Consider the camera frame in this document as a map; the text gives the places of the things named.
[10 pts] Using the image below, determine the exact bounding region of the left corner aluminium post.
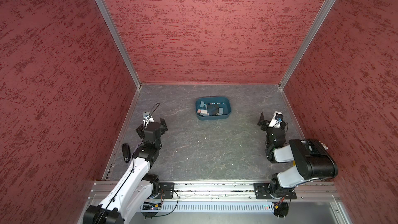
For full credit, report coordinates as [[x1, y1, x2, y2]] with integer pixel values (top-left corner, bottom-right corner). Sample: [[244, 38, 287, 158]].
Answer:
[[95, 0, 142, 90]]

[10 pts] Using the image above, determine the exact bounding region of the right corner aluminium post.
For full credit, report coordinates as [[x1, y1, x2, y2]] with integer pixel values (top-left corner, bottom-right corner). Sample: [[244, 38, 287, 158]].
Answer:
[[279, 0, 336, 91]]

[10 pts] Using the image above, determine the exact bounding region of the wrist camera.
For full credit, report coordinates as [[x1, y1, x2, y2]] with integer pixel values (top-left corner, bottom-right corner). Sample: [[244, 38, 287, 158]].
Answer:
[[143, 103, 160, 128], [268, 111, 288, 129]]

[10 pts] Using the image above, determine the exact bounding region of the teal plastic storage box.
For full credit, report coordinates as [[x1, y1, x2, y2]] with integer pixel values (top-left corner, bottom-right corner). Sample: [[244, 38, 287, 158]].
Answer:
[[195, 96, 232, 121]]

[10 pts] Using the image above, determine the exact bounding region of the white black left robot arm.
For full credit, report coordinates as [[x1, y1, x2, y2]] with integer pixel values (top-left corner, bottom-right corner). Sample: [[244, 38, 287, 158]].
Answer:
[[83, 118, 167, 224]]

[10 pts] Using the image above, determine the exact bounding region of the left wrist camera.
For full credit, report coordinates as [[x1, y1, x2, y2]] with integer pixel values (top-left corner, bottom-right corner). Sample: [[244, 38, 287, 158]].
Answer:
[[143, 103, 160, 128]]

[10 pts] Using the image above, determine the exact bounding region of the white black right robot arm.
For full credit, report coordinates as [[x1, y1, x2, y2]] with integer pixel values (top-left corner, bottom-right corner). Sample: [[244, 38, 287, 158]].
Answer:
[[254, 111, 339, 201]]

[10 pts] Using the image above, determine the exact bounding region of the black eraser mid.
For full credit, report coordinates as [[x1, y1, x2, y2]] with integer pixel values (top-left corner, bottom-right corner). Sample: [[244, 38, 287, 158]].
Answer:
[[208, 107, 219, 116]]

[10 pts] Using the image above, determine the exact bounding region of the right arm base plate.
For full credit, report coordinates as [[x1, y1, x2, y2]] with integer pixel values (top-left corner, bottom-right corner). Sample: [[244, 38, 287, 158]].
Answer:
[[254, 183, 297, 200]]

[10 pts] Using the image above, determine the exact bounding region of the corner aluminium post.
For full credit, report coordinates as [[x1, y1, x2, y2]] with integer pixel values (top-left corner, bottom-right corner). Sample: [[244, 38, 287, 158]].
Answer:
[[279, 0, 336, 91], [95, 0, 142, 90]]

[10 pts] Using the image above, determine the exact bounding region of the aluminium front rail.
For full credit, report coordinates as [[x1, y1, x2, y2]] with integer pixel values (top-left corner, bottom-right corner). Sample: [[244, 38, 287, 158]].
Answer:
[[88, 180, 341, 202]]

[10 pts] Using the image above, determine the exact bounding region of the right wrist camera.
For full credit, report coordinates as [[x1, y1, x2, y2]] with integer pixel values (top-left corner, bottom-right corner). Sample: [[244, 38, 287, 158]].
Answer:
[[268, 111, 288, 129]]

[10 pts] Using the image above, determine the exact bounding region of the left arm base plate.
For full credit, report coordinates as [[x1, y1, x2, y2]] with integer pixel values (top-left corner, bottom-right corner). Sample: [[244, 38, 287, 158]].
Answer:
[[149, 182, 175, 200]]

